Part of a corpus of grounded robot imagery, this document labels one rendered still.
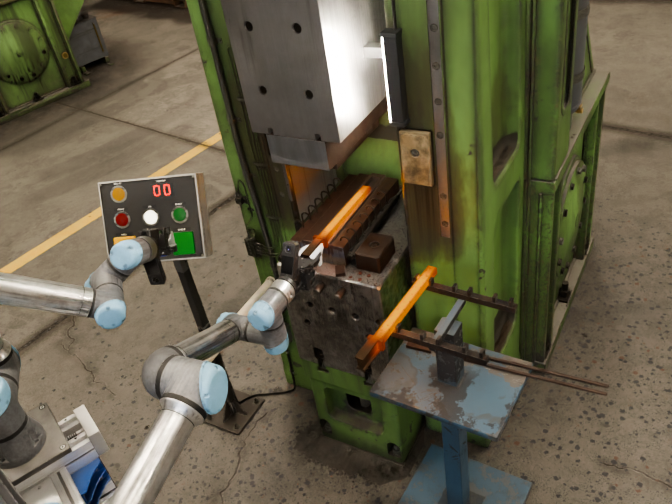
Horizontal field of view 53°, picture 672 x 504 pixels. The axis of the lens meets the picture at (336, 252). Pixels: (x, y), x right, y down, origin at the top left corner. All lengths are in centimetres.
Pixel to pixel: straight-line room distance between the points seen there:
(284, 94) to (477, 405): 102
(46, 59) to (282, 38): 507
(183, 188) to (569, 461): 172
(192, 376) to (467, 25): 107
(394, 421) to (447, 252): 72
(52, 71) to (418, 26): 535
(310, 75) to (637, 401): 188
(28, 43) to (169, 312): 362
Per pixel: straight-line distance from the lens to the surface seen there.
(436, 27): 178
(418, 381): 207
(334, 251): 214
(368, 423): 268
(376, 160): 249
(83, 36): 730
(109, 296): 181
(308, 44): 180
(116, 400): 333
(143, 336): 359
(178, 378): 166
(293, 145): 198
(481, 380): 207
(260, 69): 192
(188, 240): 227
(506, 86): 221
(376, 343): 180
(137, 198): 233
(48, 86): 686
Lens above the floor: 224
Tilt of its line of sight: 37 degrees down
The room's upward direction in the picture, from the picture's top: 10 degrees counter-clockwise
